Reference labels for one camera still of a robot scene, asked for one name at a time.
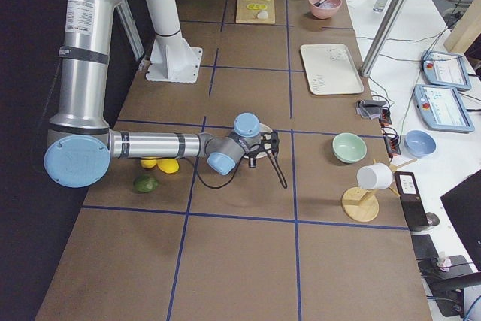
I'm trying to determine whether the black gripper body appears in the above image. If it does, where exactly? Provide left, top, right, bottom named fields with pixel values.
left=246, top=131, right=280, bottom=168

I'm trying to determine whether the cream round plate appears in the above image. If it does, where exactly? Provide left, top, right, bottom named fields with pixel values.
left=259, top=123, right=273, bottom=135

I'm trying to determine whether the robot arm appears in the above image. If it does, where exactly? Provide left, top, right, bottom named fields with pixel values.
left=44, top=0, right=279, bottom=188

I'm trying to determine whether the white bear tray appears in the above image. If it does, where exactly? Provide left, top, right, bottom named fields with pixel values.
left=300, top=44, right=364, bottom=95

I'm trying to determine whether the green bowl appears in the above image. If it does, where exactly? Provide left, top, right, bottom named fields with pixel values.
left=332, top=132, right=367, bottom=164

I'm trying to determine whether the wooden mug stand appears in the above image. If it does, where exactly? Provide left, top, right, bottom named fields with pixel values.
left=341, top=159, right=416, bottom=223

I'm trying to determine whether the yellow lemon far one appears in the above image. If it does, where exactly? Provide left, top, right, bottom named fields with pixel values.
left=156, top=159, right=180, bottom=174

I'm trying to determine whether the white mug on stand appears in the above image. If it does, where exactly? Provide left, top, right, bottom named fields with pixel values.
left=356, top=163, right=393, bottom=189

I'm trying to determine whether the orange black electronics board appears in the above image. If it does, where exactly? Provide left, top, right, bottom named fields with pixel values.
left=379, top=108, right=401, bottom=159

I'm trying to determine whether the yellow lemon near lime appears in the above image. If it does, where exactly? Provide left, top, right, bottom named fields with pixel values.
left=140, top=158, right=157, bottom=169

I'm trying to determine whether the bamboo cutting board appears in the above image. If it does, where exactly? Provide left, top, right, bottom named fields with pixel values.
left=235, top=0, right=276, bottom=25

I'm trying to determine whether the green lime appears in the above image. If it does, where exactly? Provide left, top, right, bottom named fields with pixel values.
left=133, top=174, right=159, bottom=193

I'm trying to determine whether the black box white label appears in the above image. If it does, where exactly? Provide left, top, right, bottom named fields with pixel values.
left=394, top=171, right=429, bottom=232

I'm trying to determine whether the pink bowl with ice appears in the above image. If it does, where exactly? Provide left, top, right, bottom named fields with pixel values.
left=308, top=0, right=343, bottom=20

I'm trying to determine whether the blue bowl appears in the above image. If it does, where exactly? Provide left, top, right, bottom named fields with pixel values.
left=404, top=130, right=437, bottom=158

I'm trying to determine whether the teach pendant near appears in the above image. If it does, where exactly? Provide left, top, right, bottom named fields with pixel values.
left=414, top=84, right=475, bottom=133

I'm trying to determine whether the teach pendant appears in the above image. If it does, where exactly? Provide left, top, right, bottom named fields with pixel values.
left=414, top=84, right=475, bottom=133
left=421, top=50, right=472, bottom=91

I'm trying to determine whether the teach pendant far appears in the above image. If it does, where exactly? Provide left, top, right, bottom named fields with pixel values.
left=421, top=50, right=472, bottom=91

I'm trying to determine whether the black monitor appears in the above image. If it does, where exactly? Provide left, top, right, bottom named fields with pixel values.
left=441, top=171, right=481, bottom=264

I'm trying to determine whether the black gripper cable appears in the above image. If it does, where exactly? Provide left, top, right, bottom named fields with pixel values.
left=192, top=150, right=245, bottom=190

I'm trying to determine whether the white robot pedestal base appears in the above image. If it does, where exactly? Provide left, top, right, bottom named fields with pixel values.
left=146, top=0, right=203, bottom=83

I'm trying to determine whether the aluminium frame post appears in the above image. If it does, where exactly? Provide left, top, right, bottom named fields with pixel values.
left=359, top=0, right=406, bottom=77

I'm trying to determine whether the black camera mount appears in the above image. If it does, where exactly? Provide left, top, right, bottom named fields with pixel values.
left=411, top=235, right=480, bottom=320

